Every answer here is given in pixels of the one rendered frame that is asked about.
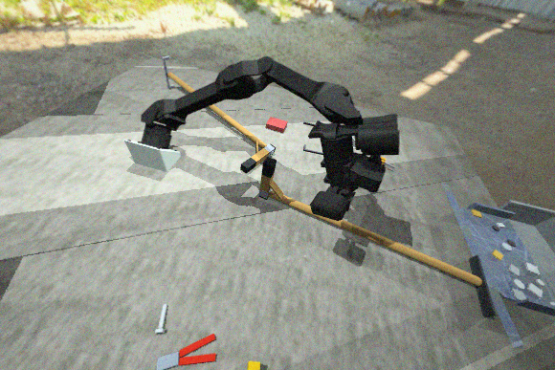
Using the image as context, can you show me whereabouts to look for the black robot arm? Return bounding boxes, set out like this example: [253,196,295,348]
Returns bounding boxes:
[138,56,400,193]

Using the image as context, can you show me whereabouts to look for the pliers with red handles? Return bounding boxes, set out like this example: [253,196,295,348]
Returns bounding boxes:
[157,334,215,370]

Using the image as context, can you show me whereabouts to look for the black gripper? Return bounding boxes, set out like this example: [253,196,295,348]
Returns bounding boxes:
[310,152,368,221]

